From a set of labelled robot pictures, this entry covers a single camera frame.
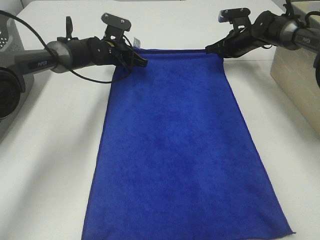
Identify blue microfibre towel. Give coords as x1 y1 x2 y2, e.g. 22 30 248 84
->
81 49 293 240

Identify black right camera cable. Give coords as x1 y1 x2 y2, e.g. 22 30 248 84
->
283 0 320 28

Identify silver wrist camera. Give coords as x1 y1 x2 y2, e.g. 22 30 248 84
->
101 13 132 40
218 7 251 30

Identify black left camera cable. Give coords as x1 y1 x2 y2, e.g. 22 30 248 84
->
0 9 135 84

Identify grey perforated plastic basket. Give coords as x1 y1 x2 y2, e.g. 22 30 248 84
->
0 15 34 140

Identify black camera cable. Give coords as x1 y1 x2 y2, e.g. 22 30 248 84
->
283 0 320 28
0 9 135 84

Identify beige fabric storage box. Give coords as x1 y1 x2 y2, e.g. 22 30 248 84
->
270 1 320 133

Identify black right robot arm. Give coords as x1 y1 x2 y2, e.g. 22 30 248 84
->
205 8 320 84

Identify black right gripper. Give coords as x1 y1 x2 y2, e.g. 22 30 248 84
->
205 27 263 58

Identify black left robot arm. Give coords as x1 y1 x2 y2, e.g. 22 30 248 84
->
0 10 148 119

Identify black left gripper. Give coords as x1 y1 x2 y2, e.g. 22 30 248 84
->
87 37 148 72

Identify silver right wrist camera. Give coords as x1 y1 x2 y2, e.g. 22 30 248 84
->
218 7 251 30

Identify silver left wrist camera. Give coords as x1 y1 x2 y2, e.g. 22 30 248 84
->
101 13 132 40

